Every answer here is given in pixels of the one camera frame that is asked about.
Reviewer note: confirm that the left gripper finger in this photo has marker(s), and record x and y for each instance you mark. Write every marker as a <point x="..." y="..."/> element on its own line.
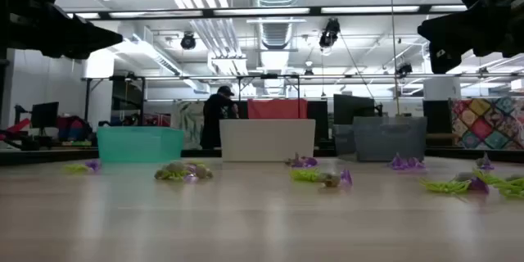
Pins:
<point x="102" y="39"/>

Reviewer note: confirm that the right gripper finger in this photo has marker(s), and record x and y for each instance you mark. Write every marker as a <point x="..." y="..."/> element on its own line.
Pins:
<point x="442" y="28"/>
<point x="446" y="59"/>

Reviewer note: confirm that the small beige plastic skull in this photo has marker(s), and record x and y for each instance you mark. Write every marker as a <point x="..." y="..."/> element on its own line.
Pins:
<point x="514" y="177"/>
<point x="331" y="180"/>
<point x="161" y="174"/>
<point x="176" y="167"/>
<point x="463" y="176"/>
<point x="201" y="170"/>

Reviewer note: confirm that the white column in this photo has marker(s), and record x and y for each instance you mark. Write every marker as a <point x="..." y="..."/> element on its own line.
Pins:
<point x="442" y="88"/>

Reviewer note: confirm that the black hanging spotlight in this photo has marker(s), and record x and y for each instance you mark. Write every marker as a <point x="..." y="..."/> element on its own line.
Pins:
<point x="188" y="41"/>
<point x="404" y="69"/>
<point x="329" y="32"/>

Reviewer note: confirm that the thin vertical pole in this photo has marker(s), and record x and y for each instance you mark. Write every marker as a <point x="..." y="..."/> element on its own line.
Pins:
<point x="394" y="49"/>

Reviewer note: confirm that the black partition panel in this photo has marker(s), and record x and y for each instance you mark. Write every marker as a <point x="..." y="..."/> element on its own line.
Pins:
<point x="436" y="116"/>

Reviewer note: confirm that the colourful patchwork quilt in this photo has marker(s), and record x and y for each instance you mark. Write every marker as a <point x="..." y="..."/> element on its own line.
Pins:
<point x="487" y="123"/>

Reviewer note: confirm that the black computer monitor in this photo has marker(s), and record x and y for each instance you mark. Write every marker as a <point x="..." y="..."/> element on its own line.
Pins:
<point x="354" y="108"/>
<point x="45" y="114"/>

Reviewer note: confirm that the red and blue bag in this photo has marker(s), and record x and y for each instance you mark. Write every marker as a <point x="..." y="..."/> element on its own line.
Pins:
<point x="73" y="129"/>

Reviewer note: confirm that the grey translucent plastic bin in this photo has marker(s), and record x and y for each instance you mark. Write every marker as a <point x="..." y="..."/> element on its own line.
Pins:
<point x="389" y="139"/>

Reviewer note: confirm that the red machine part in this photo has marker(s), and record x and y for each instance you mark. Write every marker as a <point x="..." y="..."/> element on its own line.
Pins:
<point x="18" y="126"/>

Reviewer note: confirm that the green translucent plastic bin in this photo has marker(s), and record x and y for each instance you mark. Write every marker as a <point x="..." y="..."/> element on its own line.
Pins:
<point x="139" y="143"/>

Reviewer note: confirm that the leaf print cloth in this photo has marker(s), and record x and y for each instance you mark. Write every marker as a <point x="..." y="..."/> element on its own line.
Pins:
<point x="188" y="125"/>

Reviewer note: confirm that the black beam with light strips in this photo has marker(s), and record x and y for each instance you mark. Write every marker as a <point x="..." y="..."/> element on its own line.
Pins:
<point x="315" y="10"/>

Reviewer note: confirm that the person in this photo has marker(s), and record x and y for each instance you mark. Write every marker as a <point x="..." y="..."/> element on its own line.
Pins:
<point x="215" y="118"/>

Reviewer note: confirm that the red cloth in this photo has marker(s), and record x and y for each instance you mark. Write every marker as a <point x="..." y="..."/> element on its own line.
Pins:
<point x="277" y="109"/>

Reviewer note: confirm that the white plastic bin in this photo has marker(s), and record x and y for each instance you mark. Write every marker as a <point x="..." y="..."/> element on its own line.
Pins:
<point x="266" y="139"/>

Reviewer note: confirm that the black metal rack frame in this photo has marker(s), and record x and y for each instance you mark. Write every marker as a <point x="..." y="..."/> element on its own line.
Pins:
<point x="204" y="77"/>

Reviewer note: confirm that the black aluminium table frame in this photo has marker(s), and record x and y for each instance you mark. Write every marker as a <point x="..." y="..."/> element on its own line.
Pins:
<point x="49" y="156"/>

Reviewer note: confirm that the silver ventilation duct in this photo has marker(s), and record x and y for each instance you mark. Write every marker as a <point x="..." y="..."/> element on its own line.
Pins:
<point x="276" y="34"/>

